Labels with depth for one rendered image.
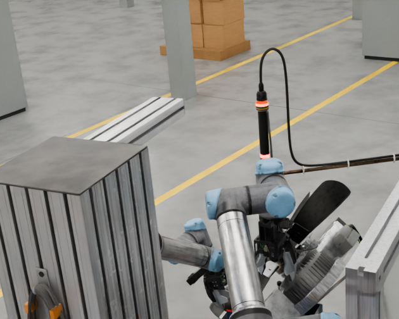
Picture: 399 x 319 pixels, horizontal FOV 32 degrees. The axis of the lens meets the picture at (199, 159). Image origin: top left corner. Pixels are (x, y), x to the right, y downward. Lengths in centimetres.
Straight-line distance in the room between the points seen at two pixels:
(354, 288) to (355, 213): 466
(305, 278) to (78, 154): 137
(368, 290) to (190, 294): 376
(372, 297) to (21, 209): 72
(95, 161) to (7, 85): 748
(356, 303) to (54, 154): 76
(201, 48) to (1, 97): 340
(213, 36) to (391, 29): 261
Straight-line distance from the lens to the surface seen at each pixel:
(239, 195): 171
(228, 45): 1060
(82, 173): 135
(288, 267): 194
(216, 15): 1051
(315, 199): 262
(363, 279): 93
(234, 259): 161
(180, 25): 846
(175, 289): 473
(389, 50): 993
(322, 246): 283
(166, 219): 566
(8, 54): 884
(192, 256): 226
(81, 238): 131
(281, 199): 170
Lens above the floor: 253
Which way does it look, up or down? 22 degrees down
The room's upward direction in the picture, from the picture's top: 5 degrees counter-clockwise
